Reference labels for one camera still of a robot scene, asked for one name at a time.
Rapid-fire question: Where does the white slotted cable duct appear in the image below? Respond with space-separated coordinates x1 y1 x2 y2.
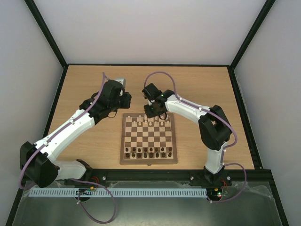
29 188 207 198

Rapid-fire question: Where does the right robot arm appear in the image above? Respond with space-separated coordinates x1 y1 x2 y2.
142 83 232 185

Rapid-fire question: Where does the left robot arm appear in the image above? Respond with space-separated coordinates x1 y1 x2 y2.
19 78 131 188

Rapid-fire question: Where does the black aluminium rail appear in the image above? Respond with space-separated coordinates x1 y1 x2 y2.
91 169 273 184

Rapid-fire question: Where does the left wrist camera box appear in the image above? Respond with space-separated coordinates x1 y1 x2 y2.
115 78 126 87

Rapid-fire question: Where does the wooden chess board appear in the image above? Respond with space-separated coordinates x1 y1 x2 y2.
120 113 178 165

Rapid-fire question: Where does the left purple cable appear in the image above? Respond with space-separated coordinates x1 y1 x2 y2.
18 72 117 223

